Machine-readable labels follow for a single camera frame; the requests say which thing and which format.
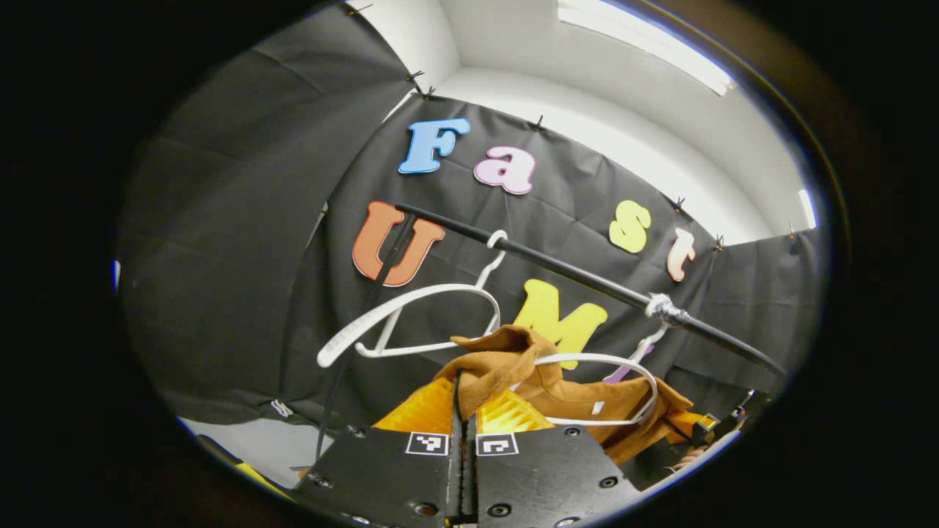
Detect black clothes rack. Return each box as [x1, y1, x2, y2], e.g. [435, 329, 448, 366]
[314, 202, 787, 461]

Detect black backdrop cloth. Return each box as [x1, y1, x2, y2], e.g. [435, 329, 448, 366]
[117, 4, 826, 441]

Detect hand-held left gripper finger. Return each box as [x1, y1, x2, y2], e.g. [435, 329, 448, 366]
[291, 370, 465, 528]
[464, 389, 643, 528]

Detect white clothes hanger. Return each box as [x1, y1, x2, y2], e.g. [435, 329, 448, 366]
[510, 293, 687, 428]
[317, 230, 508, 369]

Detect brown shirt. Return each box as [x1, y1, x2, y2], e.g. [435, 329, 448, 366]
[433, 325, 696, 466]

